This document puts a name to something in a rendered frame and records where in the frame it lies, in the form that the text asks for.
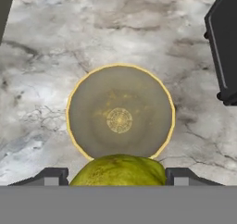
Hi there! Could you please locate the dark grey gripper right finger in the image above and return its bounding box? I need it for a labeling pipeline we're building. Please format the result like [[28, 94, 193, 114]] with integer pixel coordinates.
[[165, 167, 224, 187]]

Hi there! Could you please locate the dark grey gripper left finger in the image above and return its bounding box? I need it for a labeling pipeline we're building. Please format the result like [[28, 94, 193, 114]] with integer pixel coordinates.
[[7, 167, 69, 187]]

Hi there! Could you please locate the green pear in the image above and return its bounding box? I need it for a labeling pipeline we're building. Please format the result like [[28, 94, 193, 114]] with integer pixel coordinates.
[[69, 154, 168, 187]]

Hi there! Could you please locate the grey bowl with yellow rim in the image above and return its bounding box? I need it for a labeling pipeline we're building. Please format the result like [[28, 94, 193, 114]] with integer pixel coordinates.
[[65, 63, 177, 161]]

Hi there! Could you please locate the dark grey cabinet side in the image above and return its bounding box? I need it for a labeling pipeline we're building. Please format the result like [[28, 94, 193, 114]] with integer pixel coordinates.
[[0, 0, 15, 46]]

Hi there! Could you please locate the black appliance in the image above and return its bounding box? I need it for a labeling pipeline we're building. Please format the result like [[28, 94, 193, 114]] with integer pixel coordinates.
[[203, 0, 237, 106]]

